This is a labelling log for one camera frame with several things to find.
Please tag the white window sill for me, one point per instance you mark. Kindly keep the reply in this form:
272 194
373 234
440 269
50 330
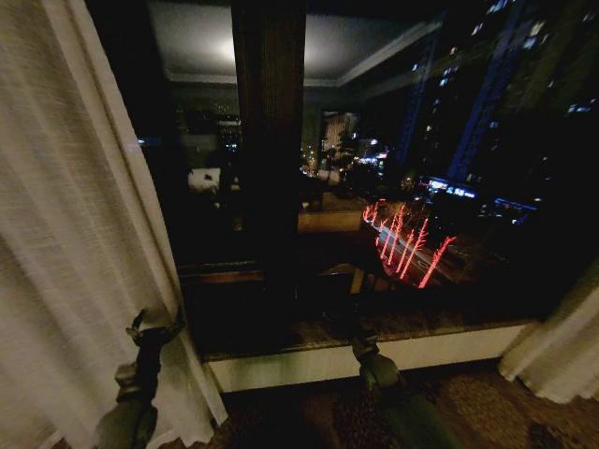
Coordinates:
421 348

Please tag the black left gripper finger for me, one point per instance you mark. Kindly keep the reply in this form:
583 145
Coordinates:
179 316
138 322

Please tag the dark window frame post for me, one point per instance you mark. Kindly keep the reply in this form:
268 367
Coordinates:
269 140

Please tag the pale right robot arm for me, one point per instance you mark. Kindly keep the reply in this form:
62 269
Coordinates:
407 411

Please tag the white sheer curtain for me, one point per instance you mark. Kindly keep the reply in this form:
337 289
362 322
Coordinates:
561 346
70 196

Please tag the pale left robot arm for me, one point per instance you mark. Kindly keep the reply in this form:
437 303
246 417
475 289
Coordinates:
126 421

